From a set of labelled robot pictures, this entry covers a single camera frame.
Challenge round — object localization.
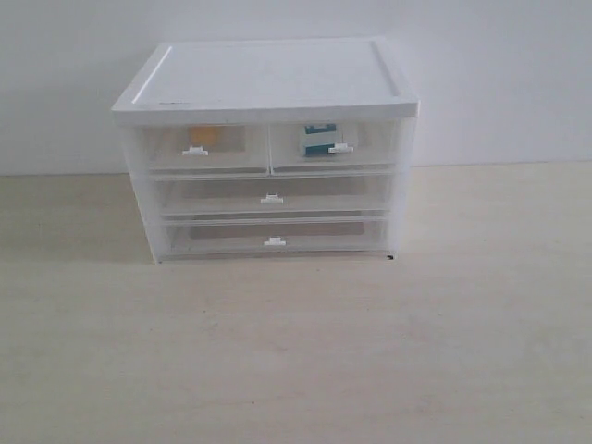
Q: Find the white plastic drawer cabinet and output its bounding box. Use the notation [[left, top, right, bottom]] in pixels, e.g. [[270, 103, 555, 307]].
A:
[[112, 37, 420, 264]]

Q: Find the clear bottom drawer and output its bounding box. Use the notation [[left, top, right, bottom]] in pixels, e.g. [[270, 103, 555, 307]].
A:
[[166, 216, 389, 256]]

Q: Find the clear drawer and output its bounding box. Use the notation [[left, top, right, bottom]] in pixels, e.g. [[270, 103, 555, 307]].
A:
[[140, 126, 268, 176], [268, 121, 397, 175], [166, 216, 389, 256], [156, 174, 392, 218]]

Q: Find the white capped small bottle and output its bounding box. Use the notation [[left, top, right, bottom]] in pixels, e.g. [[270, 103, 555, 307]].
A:
[[300, 123, 359, 157]]

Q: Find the yellow cheese wedge block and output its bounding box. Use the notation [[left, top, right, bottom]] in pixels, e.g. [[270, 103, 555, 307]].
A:
[[189, 126, 220, 149]]

